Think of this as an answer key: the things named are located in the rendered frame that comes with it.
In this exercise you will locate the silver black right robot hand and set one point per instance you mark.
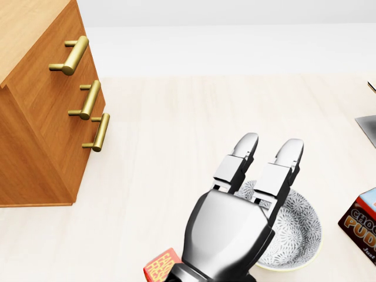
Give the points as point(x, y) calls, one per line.
point(223, 229)

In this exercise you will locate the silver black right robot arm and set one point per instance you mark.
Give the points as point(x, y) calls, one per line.
point(180, 275)

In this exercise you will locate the black white patterned bowl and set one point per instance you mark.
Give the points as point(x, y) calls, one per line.
point(299, 235)

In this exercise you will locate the small wooden drawer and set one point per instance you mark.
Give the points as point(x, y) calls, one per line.
point(77, 170)

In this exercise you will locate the medium wooden drawer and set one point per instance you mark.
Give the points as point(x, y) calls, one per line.
point(63, 132)

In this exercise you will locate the wooden cabinet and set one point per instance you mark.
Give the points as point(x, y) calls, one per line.
point(26, 164)

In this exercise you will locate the large wooden drawer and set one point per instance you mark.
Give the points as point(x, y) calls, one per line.
point(41, 88)

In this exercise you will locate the red yellow printed food box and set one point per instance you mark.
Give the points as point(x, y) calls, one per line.
point(158, 264)

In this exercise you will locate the brown chocolate pudding box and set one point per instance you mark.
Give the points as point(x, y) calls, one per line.
point(358, 226)

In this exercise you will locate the grey flat object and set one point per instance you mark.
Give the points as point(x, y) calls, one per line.
point(368, 127)

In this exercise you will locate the thin dark-edged object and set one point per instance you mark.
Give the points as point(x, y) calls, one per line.
point(373, 87)

